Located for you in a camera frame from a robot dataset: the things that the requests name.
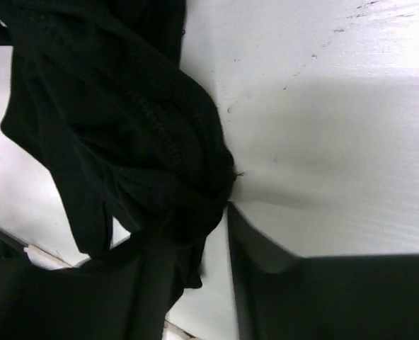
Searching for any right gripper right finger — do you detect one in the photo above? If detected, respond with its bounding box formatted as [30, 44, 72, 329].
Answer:
[227, 205, 419, 339]

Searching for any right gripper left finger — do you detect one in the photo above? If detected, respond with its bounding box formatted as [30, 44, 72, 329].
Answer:
[0, 247, 167, 339]

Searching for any black tank top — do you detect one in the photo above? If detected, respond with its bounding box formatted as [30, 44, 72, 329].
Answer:
[0, 1, 236, 323]

